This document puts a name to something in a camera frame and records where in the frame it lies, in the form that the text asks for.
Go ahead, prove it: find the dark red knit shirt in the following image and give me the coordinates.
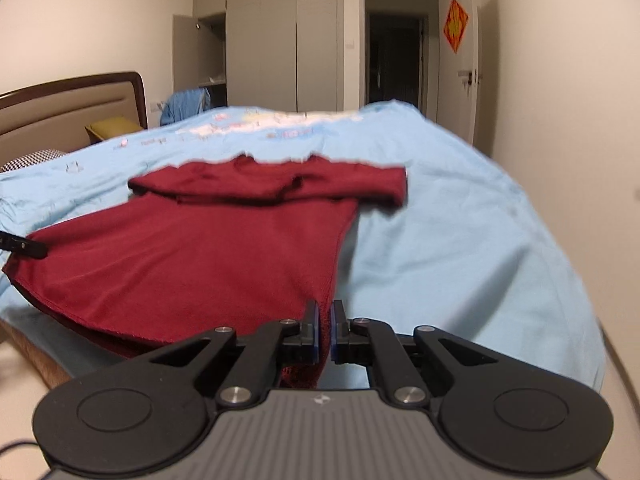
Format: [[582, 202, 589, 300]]
[[3, 155, 408, 358]]

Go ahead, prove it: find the blue clothes pile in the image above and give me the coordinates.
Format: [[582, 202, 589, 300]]
[[160, 88, 210, 127]]

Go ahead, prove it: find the white bedroom door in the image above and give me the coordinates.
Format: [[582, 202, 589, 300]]
[[437, 0, 480, 144]]

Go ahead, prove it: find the light blue cartoon bedspread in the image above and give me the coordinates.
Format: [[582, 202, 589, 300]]
[[1, 101, 605, 389]]

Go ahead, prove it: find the brown padded headboard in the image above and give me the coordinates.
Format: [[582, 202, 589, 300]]
[[0, 72, 148, 164]]

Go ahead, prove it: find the olive green pillow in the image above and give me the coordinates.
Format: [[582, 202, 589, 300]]
[[85, 116, 143, 142]]

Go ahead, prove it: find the open wardrobe door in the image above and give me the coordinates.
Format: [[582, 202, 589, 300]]
[[171, 15, 206, 92]]

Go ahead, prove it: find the grey built-in wardrobe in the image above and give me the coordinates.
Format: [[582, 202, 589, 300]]
[[185, 0, 344, 112]]

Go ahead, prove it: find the red fu door decoration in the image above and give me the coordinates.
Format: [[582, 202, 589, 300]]
[[442, 0, 470, 53]]

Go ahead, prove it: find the metal door handle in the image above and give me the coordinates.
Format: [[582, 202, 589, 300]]
[[457, 68, 483, 91]]

